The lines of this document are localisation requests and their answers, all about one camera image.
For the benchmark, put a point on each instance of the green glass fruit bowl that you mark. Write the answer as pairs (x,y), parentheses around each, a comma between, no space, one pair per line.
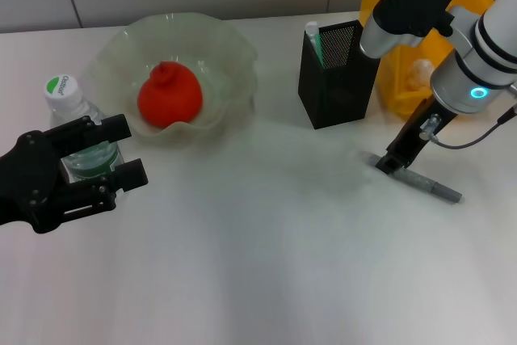
(226,54)

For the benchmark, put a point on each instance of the red toy pomegranate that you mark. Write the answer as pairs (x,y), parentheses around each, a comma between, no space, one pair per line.
(169,94)

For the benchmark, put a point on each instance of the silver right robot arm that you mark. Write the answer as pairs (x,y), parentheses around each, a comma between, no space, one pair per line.
(476,54)

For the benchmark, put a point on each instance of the grey marker pen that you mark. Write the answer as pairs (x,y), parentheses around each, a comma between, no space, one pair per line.
(440,191)

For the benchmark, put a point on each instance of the clear green-label water bottle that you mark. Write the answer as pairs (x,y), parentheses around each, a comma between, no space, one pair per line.
(60,90)

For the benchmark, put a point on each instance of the black mesh pen holder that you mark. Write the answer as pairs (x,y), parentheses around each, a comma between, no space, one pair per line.
(335,94)

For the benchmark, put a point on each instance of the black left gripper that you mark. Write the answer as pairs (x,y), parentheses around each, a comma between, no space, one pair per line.
(32,183)

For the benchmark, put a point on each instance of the green pen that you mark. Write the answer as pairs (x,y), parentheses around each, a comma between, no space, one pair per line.
(313,40)

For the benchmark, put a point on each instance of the white paper ball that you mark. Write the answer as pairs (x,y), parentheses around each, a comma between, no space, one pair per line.
(420,74)

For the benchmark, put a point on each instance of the yellow plastic bin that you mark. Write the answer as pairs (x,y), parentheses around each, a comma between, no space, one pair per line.
(404,98)

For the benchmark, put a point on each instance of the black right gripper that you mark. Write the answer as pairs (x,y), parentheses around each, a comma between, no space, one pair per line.
(412,139)

